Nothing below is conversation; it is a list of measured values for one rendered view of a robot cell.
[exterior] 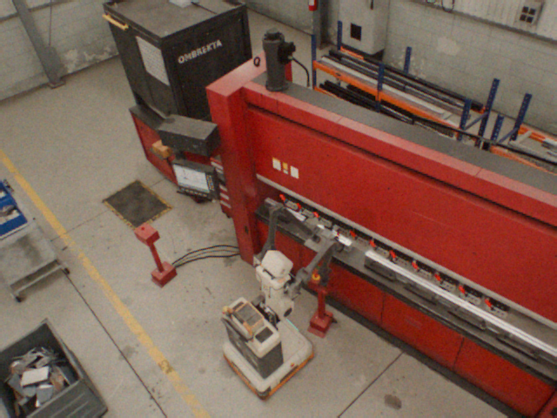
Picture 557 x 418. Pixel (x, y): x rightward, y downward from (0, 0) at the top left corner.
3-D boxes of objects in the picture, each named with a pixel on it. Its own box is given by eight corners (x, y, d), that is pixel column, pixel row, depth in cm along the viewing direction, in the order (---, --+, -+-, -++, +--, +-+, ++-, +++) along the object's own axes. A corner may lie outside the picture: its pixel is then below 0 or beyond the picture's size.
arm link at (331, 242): (328, 232, 388) (338, 239, 384) (331, 238, 400) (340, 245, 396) (294, 275, 383) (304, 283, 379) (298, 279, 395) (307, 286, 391)
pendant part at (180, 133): (177, 197, 483) (155, 128, 423) (190, 182, 499) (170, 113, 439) (220, 209, 467) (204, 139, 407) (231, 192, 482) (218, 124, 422)
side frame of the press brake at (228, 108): (240, 259, 562) (204, 87, 399) (285, 218, 606) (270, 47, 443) (256, 269, 550) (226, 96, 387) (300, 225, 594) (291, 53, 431)
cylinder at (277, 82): (260, 88, 393) (254, 32, 359) (279, 75, 406) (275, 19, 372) (291, 100, 376) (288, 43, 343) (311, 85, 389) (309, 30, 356)
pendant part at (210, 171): (179, 190, 469) (171, 162, 444) (185, 183, 477) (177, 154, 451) (218, 200, 455) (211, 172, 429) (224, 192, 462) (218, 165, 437)
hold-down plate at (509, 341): (495, 339, 375) (496, 336, 373) (499, 333, 378) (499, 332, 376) (536, 360, 361) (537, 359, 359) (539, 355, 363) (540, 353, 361)
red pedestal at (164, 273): (150, 279, 550) (129, 232, 491) (166, 266, 563) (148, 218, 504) (161, 288, 540) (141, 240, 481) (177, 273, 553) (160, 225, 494)
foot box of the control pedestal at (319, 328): (306, 330, 489) (305, 324, 481) (317, 312, 504) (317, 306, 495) (323, 339, 481) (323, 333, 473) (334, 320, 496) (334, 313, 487)
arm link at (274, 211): (267, 203, 395) (272, 208, 387) (282, 202, 401) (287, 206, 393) (263, 250, 412) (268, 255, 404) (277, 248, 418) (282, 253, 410)
